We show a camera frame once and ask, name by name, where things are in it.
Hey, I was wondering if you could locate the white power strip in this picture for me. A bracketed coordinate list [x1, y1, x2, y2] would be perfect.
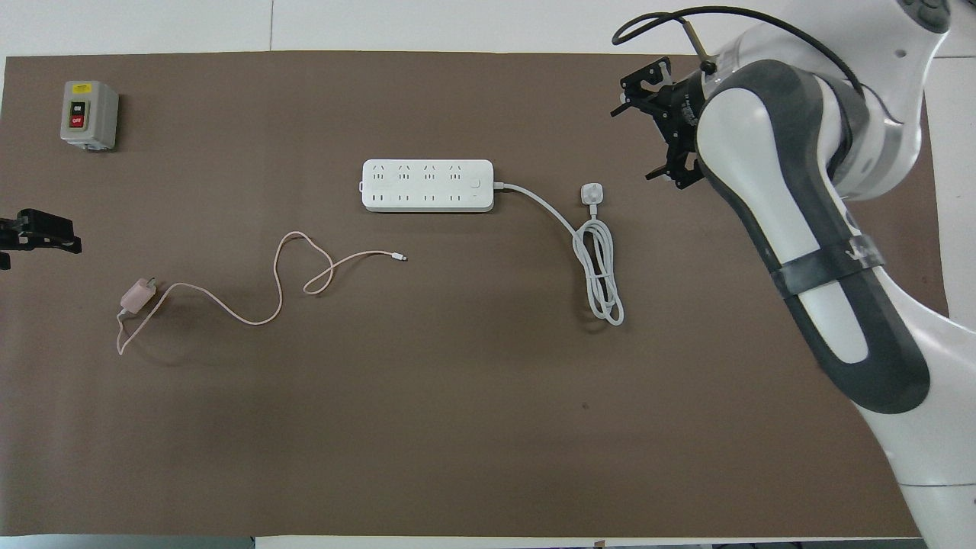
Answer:
[361, 159, 495, 214]

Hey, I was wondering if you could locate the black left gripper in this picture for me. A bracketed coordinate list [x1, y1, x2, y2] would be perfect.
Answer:
[0, 208, 82, 270]

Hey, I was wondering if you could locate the grey on-off switch box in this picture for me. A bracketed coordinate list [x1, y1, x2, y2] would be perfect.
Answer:
[60, 80, 120, 151]

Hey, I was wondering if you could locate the white power cord with plug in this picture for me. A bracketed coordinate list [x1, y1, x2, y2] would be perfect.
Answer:
[493, 181, 625, 327]

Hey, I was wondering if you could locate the pink charger adapter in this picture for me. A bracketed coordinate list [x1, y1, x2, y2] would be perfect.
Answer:
[118, 278, 159, 316]

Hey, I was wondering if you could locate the brown table mat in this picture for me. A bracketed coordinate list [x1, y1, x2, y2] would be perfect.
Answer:
[0, 50, 950, 539]

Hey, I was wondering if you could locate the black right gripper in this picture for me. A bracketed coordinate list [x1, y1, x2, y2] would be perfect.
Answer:
[610, 57, 706, 191]

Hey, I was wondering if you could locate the pink charging cable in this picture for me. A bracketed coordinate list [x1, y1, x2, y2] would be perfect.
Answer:
[116, 231, 409, 357]

